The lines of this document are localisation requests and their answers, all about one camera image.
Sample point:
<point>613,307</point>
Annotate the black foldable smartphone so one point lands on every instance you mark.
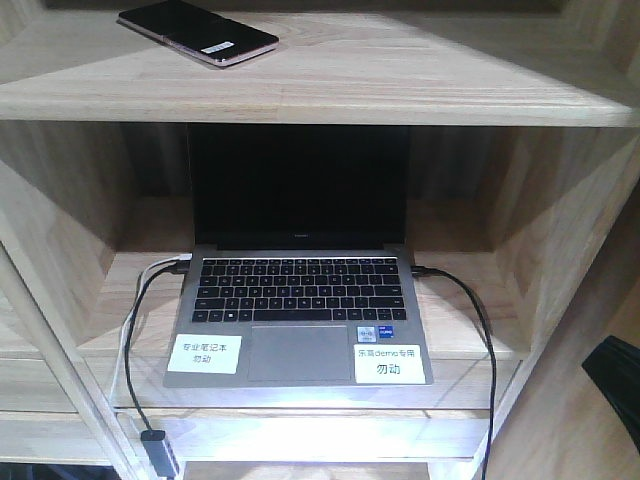
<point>199,33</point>

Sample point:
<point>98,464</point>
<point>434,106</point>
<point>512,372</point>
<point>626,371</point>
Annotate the grey laptop computer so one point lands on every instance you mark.
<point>299,274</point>

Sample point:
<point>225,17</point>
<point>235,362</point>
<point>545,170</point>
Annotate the wooden shelf unit with drawers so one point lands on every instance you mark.
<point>524,118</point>

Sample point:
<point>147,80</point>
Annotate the grey usb hub dongle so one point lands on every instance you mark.
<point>160,453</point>

